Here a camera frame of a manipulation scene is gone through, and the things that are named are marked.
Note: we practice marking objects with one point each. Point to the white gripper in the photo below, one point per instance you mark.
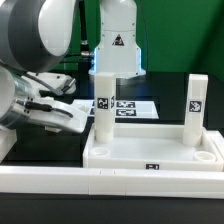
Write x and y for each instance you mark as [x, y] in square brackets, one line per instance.
[55, 114]

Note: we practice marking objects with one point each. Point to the white desk top panel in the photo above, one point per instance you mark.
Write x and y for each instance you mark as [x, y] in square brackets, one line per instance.
[152, 147]

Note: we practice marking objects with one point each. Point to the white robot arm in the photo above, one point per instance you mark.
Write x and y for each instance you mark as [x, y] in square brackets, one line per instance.
[35, 36]

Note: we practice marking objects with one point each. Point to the fiducial marker sheet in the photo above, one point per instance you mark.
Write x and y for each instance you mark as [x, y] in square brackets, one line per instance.
[123, 108]

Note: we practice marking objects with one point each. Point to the white U-shaped obstacle fence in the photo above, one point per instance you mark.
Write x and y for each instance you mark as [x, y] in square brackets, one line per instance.
[114, 182]

